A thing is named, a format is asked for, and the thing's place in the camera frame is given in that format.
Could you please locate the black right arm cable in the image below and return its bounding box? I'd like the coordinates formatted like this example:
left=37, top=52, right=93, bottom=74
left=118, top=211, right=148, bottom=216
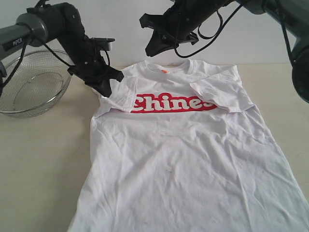
left=173, top=0, right=297, bottom=66

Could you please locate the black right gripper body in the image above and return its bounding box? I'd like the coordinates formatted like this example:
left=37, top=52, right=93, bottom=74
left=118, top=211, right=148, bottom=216
left=156, top=0, right=208, bottom=46

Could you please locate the white t-shirt red print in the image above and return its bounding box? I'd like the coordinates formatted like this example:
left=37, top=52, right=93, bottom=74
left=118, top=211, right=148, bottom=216
left=68, top=59, right=309, bottom=232

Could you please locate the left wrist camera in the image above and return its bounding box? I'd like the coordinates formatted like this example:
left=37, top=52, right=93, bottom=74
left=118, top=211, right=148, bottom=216
left=90, top=38, right=115, bottom=51

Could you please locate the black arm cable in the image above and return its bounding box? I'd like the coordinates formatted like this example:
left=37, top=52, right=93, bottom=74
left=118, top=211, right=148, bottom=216
left=173, top=0, right=297, bottom=66
left=0, top=0, right=112, bottom=97

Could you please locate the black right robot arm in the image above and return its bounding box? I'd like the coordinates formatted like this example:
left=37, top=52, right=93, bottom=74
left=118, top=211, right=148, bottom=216
left=140, top=0, right=309, bottom=101

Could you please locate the metal mesh basket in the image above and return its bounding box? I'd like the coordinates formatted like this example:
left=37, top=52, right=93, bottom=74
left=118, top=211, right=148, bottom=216
left=0, top=50, right=72, bottom=118

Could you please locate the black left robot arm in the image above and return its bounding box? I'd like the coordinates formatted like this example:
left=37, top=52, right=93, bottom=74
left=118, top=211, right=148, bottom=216
left=0, top=0, right=124, bottom=97

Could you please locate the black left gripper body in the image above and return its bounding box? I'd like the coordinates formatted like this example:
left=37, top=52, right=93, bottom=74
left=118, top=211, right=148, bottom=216
left=68, top=37, right=110, bottom=82

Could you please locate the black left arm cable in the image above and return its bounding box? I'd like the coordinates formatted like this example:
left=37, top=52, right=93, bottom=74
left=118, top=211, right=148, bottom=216
left=0, top=0, right=112, bottom=97

